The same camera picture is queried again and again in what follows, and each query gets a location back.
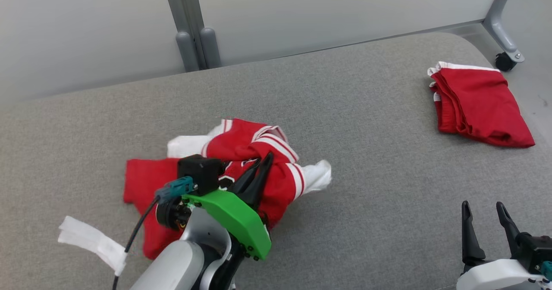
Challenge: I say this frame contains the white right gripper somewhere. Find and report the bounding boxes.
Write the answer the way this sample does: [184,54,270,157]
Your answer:
[456,200,548,290]

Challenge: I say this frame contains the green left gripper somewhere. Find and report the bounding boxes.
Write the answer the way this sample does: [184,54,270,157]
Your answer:
[181,152,275,261]

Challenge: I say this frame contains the red and white striped jersey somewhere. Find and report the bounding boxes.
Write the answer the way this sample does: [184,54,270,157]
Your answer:
[123,118,333,261]

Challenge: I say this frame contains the red shorts with white trim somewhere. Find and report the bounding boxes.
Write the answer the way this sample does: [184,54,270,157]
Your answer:
[427,61,536,148]

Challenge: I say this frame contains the white cloth strip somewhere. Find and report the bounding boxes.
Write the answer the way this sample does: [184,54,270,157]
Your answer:
[58,215,128,277]

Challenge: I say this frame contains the black caster wheel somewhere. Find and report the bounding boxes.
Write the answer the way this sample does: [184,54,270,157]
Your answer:
[495,52,517,72]

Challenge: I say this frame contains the thin black cable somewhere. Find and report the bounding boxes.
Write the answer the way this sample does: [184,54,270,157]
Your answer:
[112,196,161,290]

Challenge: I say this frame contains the grey partition post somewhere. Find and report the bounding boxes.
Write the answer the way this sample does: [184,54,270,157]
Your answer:
[162,0,200,73]
[483,0,526,63]
[178,0,222,69]

